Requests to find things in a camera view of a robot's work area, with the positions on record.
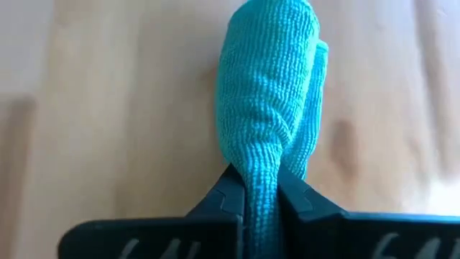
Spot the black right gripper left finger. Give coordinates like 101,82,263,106
57,163,247,259

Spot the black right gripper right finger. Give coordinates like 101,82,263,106
277,167,460,259

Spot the teal microfiber towel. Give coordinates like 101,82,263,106
214,0,330,259

